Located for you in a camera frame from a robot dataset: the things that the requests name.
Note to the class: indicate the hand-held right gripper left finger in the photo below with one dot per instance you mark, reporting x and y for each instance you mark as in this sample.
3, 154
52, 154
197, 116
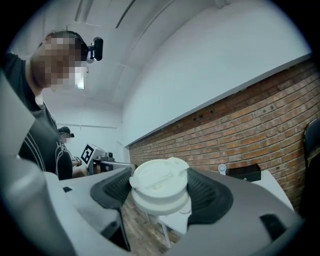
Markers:
107, 192

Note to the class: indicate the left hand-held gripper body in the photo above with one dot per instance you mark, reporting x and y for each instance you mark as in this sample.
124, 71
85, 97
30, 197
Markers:
90, 153

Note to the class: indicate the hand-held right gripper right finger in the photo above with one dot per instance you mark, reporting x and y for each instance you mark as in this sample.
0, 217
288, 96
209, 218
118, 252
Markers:
225, 212

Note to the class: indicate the white round plastic lid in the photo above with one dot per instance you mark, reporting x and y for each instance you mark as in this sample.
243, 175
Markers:
160, 180

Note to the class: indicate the person's left forearm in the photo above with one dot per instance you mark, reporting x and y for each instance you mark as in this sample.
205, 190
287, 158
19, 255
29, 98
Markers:
79, 172

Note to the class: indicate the black box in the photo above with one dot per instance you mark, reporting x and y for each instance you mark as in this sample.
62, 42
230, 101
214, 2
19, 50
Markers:
246, 172

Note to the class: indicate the person's black printed t-shirt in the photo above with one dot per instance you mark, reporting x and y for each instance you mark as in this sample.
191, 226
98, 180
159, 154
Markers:
37, 140

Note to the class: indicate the person's head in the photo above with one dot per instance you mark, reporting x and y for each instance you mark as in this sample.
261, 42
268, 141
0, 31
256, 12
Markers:
55, 65

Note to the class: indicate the black folding chair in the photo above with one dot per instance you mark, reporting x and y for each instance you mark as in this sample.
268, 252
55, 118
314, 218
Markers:
312, 140

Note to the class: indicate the black head-mounted camera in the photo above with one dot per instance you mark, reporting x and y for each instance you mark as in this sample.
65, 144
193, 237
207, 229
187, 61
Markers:
98, 48

